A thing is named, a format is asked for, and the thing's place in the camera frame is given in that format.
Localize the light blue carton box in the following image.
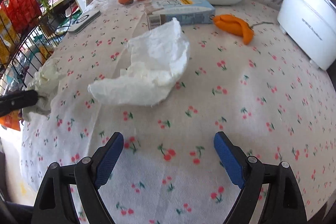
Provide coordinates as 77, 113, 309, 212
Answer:
144, 0, 215, 30

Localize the cream plastic wrap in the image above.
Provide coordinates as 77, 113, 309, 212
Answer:
22, 57, 66, 122

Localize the white electric cooking pot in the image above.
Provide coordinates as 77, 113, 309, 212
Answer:
277, 0, 335, 71

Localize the white paper towel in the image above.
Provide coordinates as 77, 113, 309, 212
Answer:
88, 18, 190, 106

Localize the cherry print tablecloth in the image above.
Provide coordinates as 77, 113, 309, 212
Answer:
20, 0, 335, 223

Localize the orange bell pepper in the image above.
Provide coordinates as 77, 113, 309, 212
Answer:
213, 14, 254, 45

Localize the white flat scale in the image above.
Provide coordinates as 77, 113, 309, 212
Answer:
68, 9, 101, 34

